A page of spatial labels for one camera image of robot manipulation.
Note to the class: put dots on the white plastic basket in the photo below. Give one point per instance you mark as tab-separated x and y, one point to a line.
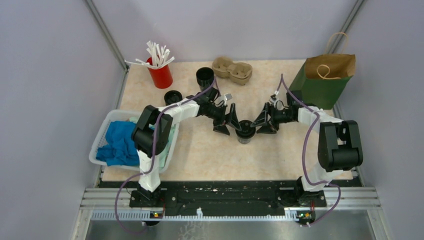
100	141

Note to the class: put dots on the mint green cloth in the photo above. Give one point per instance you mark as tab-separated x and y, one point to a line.
154	141

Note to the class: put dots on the cardboard cup carrier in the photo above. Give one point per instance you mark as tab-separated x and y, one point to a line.
237	72

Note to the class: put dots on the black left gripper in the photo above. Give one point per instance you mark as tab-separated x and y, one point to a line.
220	121

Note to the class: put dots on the green brown paper bag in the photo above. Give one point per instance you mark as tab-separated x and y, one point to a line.
322	79

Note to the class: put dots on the white cable duct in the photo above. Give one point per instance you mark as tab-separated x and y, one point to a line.
148	216

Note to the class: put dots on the black printed coffee cup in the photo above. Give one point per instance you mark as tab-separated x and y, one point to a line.
244	139

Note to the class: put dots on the red cup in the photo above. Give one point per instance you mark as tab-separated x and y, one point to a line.
161	77

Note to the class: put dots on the blue cloth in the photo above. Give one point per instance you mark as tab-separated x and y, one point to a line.
120	148

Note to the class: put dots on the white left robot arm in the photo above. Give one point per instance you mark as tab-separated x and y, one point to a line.
188	108

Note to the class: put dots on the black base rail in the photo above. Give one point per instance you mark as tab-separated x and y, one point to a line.
269	192

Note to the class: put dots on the black cup lid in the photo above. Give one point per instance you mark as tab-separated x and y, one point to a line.
246	130

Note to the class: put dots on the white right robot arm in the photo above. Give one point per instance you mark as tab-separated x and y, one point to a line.
339	143

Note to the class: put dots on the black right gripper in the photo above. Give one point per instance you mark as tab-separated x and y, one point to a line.
261	118

